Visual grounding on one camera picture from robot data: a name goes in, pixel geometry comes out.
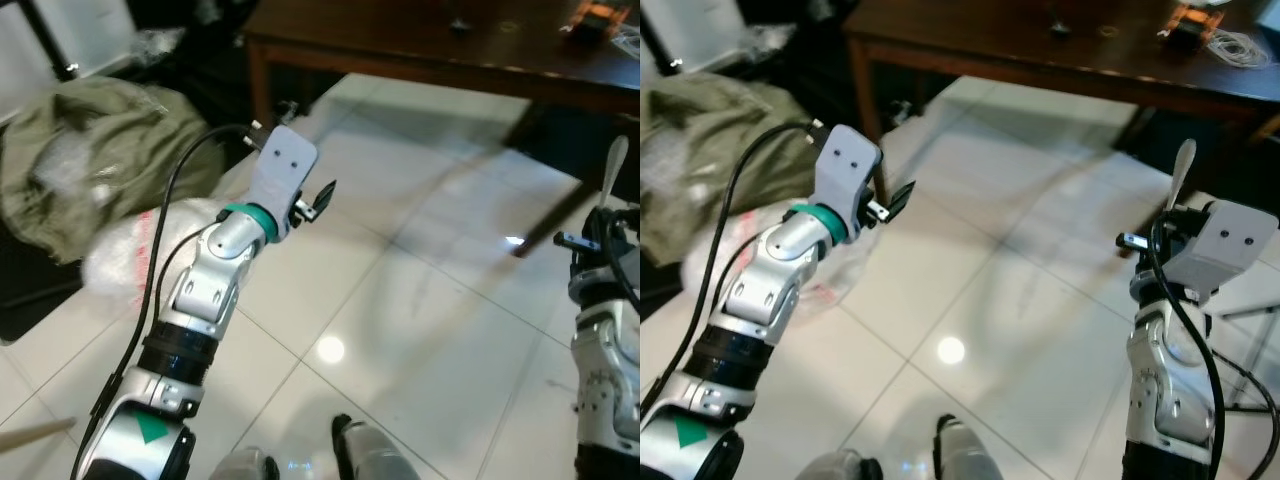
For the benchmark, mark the silver spoon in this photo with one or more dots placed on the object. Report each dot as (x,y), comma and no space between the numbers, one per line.
(615,165)
(1183,165)

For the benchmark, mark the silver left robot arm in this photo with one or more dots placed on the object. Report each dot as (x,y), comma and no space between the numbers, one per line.
(770,280)
(205,280)

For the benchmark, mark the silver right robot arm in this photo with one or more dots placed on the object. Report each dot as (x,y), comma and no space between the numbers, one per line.
(610,380)
(1160,380)

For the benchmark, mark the black mat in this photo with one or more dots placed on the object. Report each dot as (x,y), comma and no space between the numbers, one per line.
(660,290)
(35,295)

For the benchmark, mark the grey metal stand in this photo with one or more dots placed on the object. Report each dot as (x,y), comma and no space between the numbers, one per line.
(1245,308)

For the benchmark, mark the olive green jacket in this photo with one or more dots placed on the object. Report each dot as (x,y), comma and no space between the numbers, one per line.
(700,130)
(100,140)

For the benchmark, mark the dark wooden table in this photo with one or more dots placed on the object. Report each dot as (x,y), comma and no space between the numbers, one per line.
(1000,45)
(420,40)

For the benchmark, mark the crumpled clear plastic wrap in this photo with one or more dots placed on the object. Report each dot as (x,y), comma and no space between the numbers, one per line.
(158,44)
(768,40)

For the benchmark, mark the orange and black device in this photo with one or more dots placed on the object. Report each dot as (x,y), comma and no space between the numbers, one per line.
(1195,20)
(595,20)

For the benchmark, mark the white board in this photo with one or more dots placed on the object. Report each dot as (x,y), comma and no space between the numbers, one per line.
(700,30)
(95,30)

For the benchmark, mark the robot right leg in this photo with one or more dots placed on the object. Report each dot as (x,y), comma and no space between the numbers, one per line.
(975,455)
(375,455)

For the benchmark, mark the light wooden stick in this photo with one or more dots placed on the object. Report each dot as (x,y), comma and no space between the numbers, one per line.
(40,434)

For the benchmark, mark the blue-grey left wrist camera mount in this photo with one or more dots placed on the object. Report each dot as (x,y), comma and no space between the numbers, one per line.
(848,170)
(285,165)

